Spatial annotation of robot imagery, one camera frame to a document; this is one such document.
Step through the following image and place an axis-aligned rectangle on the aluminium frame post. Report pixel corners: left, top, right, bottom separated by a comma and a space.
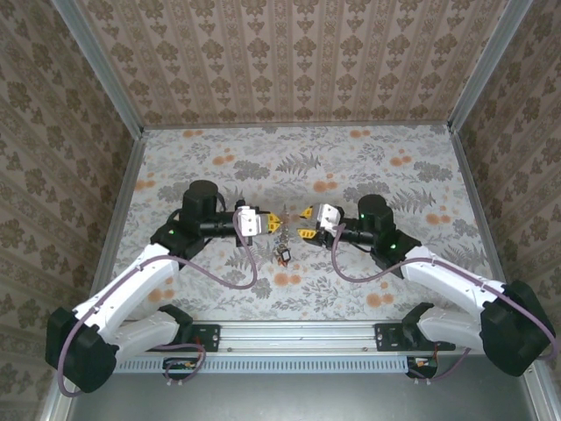
447, 0, 534, 132
51, 0, 146, 138

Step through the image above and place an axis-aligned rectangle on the grey metal panel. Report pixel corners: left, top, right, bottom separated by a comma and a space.
65, 372, 543, 421

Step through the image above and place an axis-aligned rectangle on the floral table mat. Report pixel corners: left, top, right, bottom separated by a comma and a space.
100, 125, 505, 322

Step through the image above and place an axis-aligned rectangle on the small wire connector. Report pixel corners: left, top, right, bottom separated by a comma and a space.
164, 357, 207, 381
407, 355, 442, 379

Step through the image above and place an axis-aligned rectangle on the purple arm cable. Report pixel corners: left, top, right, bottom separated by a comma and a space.
330, 223, 557, 382
58, 209, 259, 398

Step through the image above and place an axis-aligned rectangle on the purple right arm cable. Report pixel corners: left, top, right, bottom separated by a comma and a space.
330, 223, 557, 382

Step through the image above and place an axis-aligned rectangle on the aluminium side rail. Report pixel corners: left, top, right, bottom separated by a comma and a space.
41, 131, 148, 421
449, 126, 561, 421

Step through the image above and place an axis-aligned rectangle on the grey slotted cable duct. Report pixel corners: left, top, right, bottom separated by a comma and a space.
116, 355, 411, 375

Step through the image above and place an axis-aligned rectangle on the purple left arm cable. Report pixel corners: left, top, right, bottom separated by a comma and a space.
58, 209, 259, 398

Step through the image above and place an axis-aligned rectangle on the aluminium back rail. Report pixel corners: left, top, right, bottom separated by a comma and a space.
142, 122, 452, 131

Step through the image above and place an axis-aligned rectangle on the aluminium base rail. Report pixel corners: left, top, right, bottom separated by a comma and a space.
192, 319, 483, 354

